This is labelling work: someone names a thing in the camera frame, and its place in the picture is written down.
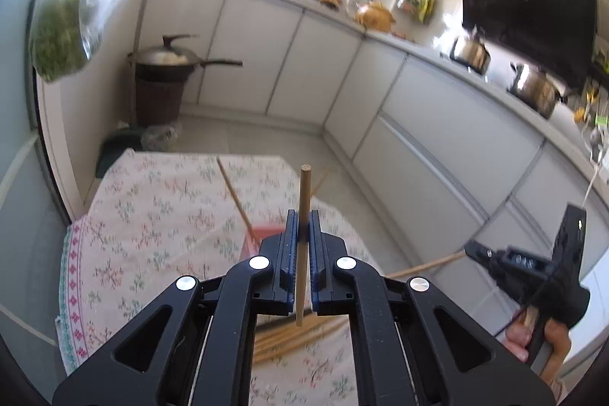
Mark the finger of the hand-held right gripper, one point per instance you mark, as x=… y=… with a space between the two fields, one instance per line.
x=480 y=254

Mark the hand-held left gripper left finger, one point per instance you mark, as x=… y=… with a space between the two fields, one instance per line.
x=289 y=254

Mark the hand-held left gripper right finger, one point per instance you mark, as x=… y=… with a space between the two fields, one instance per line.
x=318 y=254

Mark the pink perforated utensil holder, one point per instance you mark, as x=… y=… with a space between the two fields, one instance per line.
x=259 y=232

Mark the wooden chopstick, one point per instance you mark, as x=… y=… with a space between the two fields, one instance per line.
x=428 y=264
x=306 y=187

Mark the bunch of wooden chopsticks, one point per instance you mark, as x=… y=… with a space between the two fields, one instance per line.
x=276 y=339

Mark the person's right hand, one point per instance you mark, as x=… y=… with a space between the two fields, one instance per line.
x=556 y=344

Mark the floral tablecloth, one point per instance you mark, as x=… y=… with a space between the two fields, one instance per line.
x=157 y=220

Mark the white kitchen base cabinets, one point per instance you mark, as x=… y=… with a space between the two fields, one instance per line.
x=428 y=116

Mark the crumpled plastic bag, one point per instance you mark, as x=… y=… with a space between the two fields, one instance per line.
x=161 y=137

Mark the wide steel pot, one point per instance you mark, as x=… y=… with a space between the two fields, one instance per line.
x=535 y=89

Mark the green dustpan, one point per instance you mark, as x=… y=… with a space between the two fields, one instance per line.
x=119 y=149

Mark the brown bin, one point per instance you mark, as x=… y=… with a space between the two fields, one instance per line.
x=157 y=101

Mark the steel kettle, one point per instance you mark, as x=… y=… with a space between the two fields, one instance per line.
x=471 y=51

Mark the black wok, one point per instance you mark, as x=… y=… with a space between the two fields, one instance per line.
x=166 y=70

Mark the metal wok lid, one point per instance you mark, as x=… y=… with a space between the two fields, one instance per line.
x=166 y=54

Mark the orange clay pot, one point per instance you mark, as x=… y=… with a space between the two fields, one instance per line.
x=376 y=18

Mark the black range hood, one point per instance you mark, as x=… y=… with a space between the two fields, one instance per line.
x=523 y=6

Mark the hanging snack packets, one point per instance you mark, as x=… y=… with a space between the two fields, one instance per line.
x=418 y=6

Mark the frosted glass door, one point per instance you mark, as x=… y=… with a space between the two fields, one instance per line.
x=28 y=196

